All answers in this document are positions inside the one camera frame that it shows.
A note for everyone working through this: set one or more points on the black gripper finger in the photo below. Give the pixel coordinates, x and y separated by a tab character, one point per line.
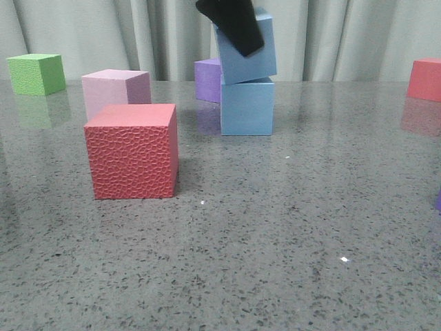
237	20

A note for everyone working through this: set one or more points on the light blue foam cube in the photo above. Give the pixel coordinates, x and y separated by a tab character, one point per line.
247	108

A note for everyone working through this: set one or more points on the purple foam cube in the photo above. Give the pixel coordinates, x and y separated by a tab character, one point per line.
207	76

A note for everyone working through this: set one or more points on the grey-green curtain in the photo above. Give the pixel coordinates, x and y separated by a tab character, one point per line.
314	40

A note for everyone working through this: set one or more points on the pink foam cube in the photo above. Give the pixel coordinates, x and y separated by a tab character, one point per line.
112	86

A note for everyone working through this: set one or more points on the large red textured cube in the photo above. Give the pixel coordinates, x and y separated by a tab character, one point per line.
133	151

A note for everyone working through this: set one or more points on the red foam cube far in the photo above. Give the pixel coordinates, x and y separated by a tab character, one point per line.
424	80

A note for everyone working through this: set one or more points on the green foam cube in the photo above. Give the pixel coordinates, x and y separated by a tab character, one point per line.
36	74

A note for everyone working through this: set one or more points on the purple cube at edge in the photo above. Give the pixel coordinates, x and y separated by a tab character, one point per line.
438	201

